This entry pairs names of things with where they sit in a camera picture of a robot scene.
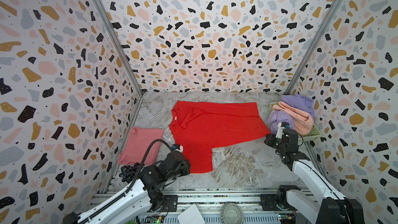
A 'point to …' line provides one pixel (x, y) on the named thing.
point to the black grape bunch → (129, 173)
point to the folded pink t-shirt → (137, 144)
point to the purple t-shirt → (276, 115)
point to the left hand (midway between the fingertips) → (193, 164)
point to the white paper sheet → (192, 215)
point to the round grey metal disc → (232, 213)
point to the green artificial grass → (130, 222)
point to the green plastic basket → (313, 134)
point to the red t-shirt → (200, 126)
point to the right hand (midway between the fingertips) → (265, 131)
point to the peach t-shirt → (303, 122)
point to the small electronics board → (157, 219)
